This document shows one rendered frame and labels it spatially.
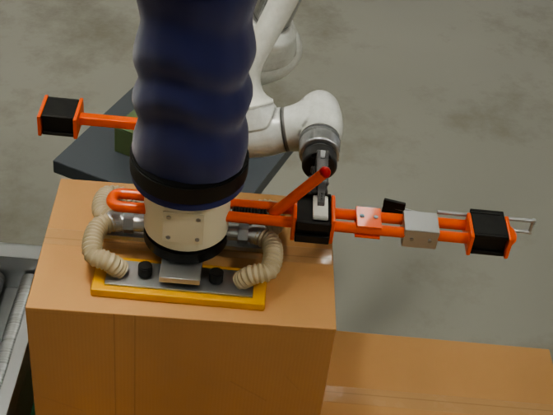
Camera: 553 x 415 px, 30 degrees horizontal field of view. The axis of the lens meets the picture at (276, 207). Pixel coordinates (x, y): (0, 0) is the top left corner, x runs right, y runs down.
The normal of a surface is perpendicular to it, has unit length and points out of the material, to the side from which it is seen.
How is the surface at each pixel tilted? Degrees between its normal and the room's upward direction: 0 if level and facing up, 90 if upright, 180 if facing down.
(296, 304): 0
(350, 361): 0
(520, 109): 0
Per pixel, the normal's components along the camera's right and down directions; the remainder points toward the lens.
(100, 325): -0.01, 0.64
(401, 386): 0.09, -0.76
